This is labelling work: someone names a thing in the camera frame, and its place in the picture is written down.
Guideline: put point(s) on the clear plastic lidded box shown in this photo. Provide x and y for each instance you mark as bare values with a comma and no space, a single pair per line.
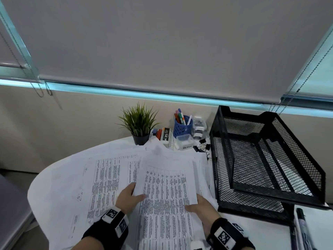
183,143

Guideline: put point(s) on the dark blue pen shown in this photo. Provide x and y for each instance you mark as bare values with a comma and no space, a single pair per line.
293,239

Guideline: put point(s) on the potted green plant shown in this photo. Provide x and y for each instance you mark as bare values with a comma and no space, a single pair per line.
140,140

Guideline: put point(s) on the white table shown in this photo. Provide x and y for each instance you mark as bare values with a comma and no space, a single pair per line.
270,235

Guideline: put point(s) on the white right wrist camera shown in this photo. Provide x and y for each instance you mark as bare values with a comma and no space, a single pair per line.
199,246

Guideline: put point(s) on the printed paper bundle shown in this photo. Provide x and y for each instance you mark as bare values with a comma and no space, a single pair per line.
169,179

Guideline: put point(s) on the green and white pen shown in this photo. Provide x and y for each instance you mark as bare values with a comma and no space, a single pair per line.
183,118

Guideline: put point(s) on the black left wristband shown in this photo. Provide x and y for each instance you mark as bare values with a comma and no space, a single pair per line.
104,231

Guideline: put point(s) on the person's right hand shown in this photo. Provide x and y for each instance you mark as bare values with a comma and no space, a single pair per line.
206,213

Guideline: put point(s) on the wide grey roller blind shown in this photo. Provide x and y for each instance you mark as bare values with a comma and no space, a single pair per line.
166,44

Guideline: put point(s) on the cluster of black binder clips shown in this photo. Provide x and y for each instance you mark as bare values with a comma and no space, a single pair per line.
201,147

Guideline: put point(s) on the person's left hand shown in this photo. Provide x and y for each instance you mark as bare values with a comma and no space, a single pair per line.
127,200

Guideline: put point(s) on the white box with dark label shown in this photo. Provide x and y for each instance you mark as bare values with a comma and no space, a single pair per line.
165,134

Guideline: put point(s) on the black mesh paper tray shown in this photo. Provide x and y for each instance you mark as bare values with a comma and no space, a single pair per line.
223,158

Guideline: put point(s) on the red pen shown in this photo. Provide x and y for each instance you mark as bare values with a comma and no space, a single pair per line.
177,118

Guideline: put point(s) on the glass window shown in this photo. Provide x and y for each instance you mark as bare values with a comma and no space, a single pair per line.
130,94

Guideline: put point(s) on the pile of papers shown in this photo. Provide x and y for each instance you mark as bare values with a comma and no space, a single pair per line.
109,174

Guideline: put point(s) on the small dark blue box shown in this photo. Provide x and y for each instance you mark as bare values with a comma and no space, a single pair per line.
154,131

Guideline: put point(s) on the grey low cabinet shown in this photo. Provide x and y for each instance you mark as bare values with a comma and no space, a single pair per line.
13,218

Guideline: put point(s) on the person's left forearm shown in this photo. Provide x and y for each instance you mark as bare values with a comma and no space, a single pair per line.
80,246

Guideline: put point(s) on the white tape dispenser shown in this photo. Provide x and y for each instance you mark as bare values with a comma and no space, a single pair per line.
199,127

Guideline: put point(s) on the black marker pen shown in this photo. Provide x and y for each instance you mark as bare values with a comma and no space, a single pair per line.
303,223

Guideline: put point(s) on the blue pen holder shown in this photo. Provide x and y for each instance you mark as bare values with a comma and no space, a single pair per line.
182,131

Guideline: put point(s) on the black right wristband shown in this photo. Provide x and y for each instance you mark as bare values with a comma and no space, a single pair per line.
245,240

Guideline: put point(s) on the black wristband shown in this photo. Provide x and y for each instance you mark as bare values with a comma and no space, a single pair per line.
245,240
104,231

